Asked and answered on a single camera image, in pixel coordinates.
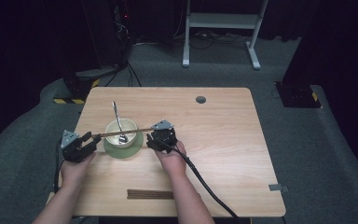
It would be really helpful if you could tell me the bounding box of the round green plate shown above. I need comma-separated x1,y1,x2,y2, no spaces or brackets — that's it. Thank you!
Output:
103,130,145,160

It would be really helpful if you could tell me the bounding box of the person's left hand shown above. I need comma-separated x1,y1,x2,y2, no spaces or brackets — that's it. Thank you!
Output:
60,151,97,189

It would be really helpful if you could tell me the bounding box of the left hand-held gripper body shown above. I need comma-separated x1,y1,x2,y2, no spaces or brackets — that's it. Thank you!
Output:
60,130,98,163

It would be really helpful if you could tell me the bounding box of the white metal stand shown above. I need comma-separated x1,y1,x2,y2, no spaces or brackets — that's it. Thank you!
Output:
182,0,270,71

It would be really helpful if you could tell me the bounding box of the cream bowl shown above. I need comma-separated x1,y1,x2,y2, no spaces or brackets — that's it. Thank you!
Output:
104,118,139,149

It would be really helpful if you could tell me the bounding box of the grey tape strip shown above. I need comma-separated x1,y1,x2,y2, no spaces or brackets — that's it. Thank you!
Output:
268,183,289,192

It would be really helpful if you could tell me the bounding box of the thick black cable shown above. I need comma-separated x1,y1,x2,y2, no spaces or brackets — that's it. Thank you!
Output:
155,138,241,220

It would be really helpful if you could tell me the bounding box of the person's right hand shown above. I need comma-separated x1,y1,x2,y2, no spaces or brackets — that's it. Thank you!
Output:
154,140,188,177

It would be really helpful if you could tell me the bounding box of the black striped stand base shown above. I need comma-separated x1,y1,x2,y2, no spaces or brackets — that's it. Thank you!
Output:
52,67,119,105

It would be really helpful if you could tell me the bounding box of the bundle of brown chopsticks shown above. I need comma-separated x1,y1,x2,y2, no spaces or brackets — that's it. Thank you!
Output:
126,189,175,201

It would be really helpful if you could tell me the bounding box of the metal spoon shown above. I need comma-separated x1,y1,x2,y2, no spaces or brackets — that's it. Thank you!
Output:
111,101,130,145

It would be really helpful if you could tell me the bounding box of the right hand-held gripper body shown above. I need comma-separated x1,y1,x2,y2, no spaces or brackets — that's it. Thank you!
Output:
150,119,178,154

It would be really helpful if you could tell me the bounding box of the brown wooden chopstick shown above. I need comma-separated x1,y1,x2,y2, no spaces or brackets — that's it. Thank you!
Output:
91,127,154,138

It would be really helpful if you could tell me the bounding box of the thin black cable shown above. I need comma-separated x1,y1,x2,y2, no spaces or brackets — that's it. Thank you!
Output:
53,139,65,194

